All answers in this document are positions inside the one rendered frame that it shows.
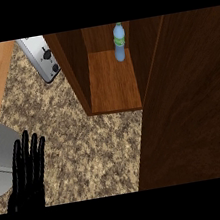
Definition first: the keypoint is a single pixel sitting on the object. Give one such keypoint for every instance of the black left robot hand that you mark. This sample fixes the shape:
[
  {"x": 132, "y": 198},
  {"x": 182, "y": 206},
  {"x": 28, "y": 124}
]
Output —
[{"x": 28, "y": 176}]

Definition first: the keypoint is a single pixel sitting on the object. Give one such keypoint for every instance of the brown wooden cabinet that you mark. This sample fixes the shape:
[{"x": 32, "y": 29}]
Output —
[{"x": 110, "y": 78}]

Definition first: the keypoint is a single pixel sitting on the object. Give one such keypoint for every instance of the clear water bottle green label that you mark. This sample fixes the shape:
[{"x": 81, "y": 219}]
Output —
[{"x": 119, "y": 44}]

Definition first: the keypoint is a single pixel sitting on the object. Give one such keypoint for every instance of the dark brown cabinet door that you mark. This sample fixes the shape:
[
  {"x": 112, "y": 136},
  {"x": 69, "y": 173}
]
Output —
[{"x": 193, "y": 108}]

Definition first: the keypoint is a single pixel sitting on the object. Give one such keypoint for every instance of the white toaster with black knobs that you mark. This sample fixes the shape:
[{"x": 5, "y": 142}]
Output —
[{"x": 40, "y": 57}]

